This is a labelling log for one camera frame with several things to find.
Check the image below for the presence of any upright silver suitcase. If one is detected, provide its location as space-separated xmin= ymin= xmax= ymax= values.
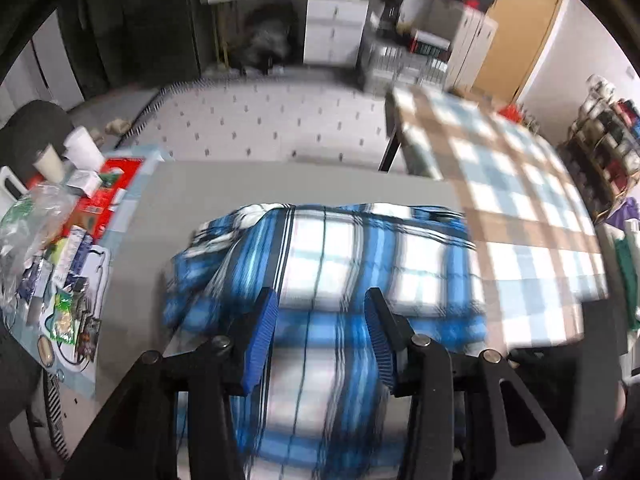
xmin=425 ymin=2 xmax=501 ymax=94

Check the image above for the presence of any pile of snack packets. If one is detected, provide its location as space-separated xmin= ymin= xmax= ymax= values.
xmin=10 ymin=145 xmax=167 ymax=397

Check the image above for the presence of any dark wrapped flower bouquet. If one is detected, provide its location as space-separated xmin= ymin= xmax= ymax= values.
xmin=372 ymin=0 xmax=409 ymax=37

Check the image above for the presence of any black bag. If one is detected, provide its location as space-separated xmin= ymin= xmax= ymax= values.
xmin=239 ymin=4 xmax=297 ymax=74

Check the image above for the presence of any green cloth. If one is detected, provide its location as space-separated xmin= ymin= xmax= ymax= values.
xmin=612 ymin=237 xmax=640 ymax=332

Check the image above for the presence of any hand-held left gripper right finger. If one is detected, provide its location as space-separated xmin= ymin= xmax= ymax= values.
xmin=364 ymin=287 xmax=585 ymax=480

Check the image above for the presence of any black cabinet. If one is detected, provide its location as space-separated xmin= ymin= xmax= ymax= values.
xmin=50 ymin=0 xmax=202 ymax=97

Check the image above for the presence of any wooden door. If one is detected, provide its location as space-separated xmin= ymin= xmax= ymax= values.
xmin=470 ymin=0 xmax=569 ymax=107

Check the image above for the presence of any blue white plaid shirt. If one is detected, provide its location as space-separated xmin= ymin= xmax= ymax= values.
xmin=160 ymin=202 xmax=489 ymax=480

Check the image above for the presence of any black shoe box red stripe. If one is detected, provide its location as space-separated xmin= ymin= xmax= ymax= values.
xmin=407 ymin=30 xmax=452 ymax=62

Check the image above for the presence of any black chair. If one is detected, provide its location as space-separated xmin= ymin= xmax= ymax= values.
xmin=0 ymin=100 xmax=77 ymax=182

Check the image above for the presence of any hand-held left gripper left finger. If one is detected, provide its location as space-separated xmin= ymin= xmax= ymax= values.
xmin=62 ymin=287 xmax=280 ymax=480

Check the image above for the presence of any white drawer desk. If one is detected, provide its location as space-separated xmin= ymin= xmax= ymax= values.
xmin=197 ymin=0 xmax=372 ymax=69

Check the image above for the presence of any brown blue checked tablecloth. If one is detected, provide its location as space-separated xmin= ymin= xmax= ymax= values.
xmin=385 ymin=85 xmax=614 ymax=357

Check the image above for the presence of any red flat box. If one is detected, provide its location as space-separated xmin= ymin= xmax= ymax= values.
xmin=29 ymin=157 xmax=147 ymax=242

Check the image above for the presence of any purple cloth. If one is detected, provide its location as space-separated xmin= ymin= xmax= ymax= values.
xmin=606 ymin=197 xmax=640 ymax=234

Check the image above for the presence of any clear plastic bag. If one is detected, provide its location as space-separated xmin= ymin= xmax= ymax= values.
xmin=0 ymin=184 xmax=77 ymax=312

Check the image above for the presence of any grey patterned rug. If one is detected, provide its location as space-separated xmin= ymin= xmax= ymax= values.
xmin=67 ymin=80 xmax=402 ymax=177

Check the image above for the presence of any flat silver suitcase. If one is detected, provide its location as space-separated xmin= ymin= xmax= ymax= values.
xmin=357 ymin=35 xmax=451 ymax=94

